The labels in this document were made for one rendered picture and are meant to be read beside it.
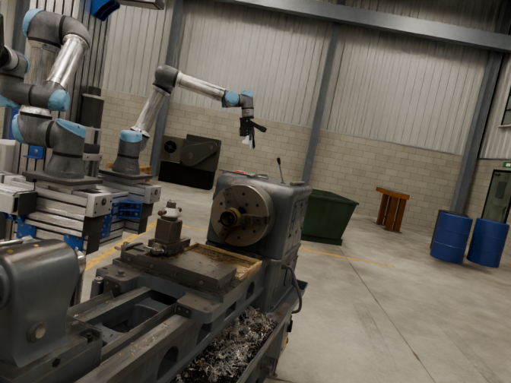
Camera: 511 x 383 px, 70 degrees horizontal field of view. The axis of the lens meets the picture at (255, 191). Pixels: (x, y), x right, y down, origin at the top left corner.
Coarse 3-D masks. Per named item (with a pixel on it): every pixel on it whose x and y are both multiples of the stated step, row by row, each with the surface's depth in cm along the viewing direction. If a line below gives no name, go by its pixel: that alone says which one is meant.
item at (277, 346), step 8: (296, 280) 209; (296, 288) 211; (296, 312) 220; (288, 320) 234; (288, 328) 230; (280, 336) 224; (272, 344) 226; (280, 344) 225; (272, 352) 227; (280, 352) 226; (264, 368) 221; (272, 368) 230; (272, 376) 239
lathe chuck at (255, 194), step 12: (240, 192) 184; (252, 192) 181; (264, 192) 188; (216, 204) 188; (240, 204) 184; (252, 204) 182; (264, 204) 180; (216, 216) 189; (216, 228) 189; (240, 228) 184; (252, 228) 182; (264, 228) 180; (228, 240) 187; (240, 240) 185; (252, 240) 183
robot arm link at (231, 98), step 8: (160, 72) 200; (168, 72) 198; (176, 72) 199; (160, 80) 201; (168, 80) 199; (176, 80) 199; (184, 80) 200; (192, 80) 201; (200, 80) 204; (184, 88) 204; (192, 88) 202; (200, 88) 202; (208, 88) 202; (216, 88) 203; (208, 96) 205; (216, 96) 204; (224, 96) 204; (232, 96) 203; (232, 104) 204
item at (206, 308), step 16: (96, 272) 130; (112, 272) 129; (128, 272) 132; (144, 272) 132; (112, 288) 124; (128, 288) 126; (160, 288) 130; (176, 288) 128; (192, 288) 126; (224, 288) 129; (240, 288) 137; (176, 304) 117; (192, 304) 117; (208, 304) 119; (224, 304) 124; (208, 320) 114
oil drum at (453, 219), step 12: (444, 216) 708; (456, 216) 723; (444, 228) 705; (456, 228) 692; (468, 228) 695; (444, 240) 703; (456, 240) 694; (432, 252) 725; (444, 252) 702; (456, 252) 696
